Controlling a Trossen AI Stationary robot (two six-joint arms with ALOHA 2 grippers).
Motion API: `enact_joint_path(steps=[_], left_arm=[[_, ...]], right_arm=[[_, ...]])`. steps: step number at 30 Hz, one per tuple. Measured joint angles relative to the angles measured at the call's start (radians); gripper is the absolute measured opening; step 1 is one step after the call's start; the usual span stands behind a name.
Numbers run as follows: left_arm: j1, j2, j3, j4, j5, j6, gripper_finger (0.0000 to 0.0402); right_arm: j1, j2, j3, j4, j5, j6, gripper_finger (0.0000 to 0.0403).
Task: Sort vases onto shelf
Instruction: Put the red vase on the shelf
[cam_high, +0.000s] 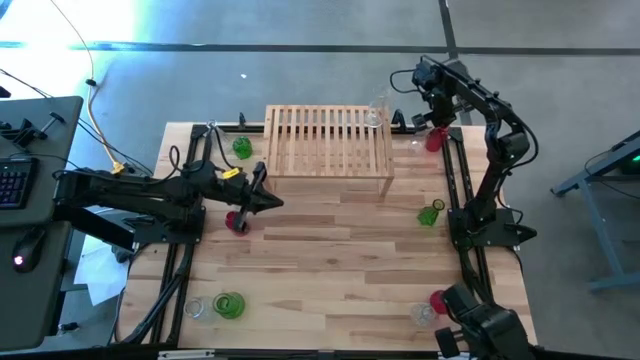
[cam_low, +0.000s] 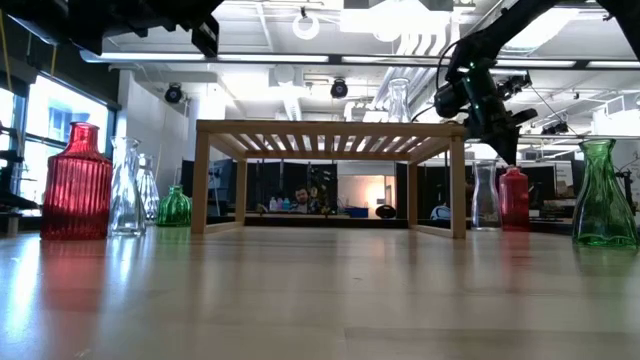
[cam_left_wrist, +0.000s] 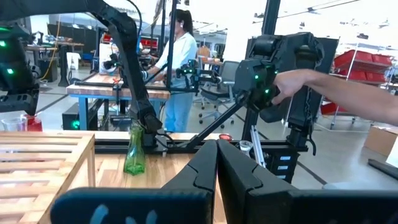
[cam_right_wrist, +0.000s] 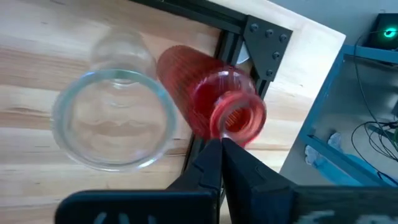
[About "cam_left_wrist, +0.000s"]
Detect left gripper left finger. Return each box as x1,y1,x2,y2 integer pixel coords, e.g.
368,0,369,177
51,139,218,224

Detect cardboard box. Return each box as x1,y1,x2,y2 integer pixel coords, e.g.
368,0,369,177
363,125,398,157

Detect person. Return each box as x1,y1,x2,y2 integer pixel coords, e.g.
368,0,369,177
145,8,200,133

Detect red bin storage rack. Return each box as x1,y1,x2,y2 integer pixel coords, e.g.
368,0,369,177
320,49,393,116

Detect green twisted glass vase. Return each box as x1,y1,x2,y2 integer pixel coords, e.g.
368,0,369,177
123,123,146,176

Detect wooden slatted shelf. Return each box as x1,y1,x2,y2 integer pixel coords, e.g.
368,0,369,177
0,130,96,224

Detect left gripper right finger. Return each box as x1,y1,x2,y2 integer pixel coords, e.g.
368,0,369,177
217,139,398,224

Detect person's forearm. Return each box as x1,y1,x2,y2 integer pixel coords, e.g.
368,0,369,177
306,70,398,127

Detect grey office chair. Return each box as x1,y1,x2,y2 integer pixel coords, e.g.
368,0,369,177
192,60,241,129

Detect wooden workbench blue legs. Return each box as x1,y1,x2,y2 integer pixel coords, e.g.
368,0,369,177
65,72,171,131

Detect black aluminium rig frame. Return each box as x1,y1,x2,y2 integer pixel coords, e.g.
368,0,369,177
93,0,315,156

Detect black computer tower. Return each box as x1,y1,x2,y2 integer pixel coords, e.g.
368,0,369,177
61,102,94,131

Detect person's hand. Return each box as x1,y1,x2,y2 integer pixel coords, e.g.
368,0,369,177
271,68,315,106

